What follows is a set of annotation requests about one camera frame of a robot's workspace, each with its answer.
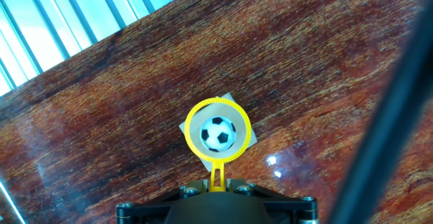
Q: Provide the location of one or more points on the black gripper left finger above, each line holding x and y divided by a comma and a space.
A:
145, 210

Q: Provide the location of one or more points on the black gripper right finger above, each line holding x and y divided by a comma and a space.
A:
292, 210

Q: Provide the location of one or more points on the large wooden block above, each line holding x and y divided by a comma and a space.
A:
196, 122

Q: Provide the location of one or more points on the miniature soccer ball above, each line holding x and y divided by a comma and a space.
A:
218, 134

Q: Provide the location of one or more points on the glossy wood-grain mat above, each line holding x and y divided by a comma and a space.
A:
287, 48

